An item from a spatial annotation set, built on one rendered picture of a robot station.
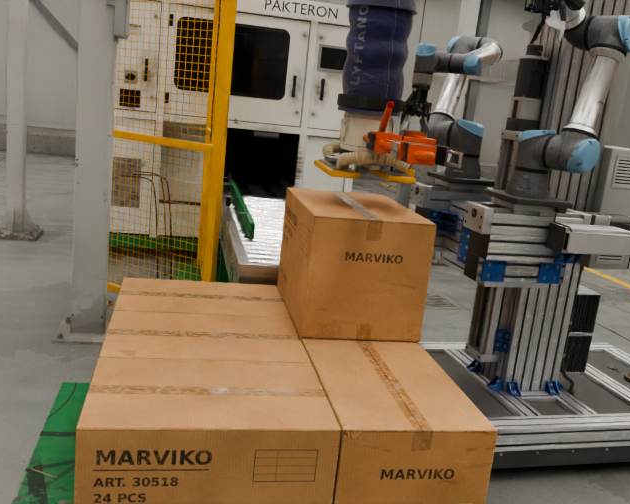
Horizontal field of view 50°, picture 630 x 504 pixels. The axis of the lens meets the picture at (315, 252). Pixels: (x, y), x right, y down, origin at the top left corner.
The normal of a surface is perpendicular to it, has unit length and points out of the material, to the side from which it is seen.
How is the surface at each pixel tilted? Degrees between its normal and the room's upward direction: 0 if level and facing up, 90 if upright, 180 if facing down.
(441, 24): 90
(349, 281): 90
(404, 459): 90
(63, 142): 90
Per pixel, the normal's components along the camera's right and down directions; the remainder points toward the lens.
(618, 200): 0.26, 0.24
